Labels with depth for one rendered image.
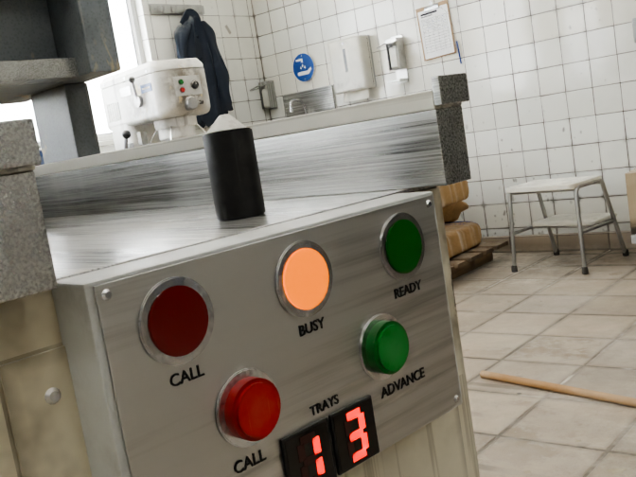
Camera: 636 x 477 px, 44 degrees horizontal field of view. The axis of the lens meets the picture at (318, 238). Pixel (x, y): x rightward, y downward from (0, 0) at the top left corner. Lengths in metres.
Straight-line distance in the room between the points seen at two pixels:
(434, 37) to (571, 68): 0.88
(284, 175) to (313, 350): 0.22
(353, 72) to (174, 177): 4.59
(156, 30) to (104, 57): 4.17
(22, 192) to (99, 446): 0.12
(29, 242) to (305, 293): 0.15
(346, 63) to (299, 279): 4.92
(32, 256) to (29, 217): 0.02
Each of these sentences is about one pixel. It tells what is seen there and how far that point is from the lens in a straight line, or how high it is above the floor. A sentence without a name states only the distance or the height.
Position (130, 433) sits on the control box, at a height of 0.77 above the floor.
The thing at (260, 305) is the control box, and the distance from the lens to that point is 0.40.
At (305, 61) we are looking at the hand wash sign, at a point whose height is 1.39.
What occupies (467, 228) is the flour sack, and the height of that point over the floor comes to 0.24.
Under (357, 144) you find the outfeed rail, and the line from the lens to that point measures 0.55.
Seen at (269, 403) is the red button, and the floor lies 0.76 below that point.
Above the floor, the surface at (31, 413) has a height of 0.79.
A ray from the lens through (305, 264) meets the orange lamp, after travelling 0.41.
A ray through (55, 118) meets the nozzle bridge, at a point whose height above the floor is 0.97.
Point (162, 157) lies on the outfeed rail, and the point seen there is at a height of 0.89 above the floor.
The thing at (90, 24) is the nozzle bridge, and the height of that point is 1.09.
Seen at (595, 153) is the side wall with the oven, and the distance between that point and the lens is 4.66.
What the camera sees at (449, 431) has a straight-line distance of 0.57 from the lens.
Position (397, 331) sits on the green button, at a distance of 0.45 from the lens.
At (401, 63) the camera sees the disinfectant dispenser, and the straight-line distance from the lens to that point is 5.13.
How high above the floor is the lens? 0.88
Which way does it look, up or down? 7 degrees down
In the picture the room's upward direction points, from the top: 9 degrees counter-clockwise
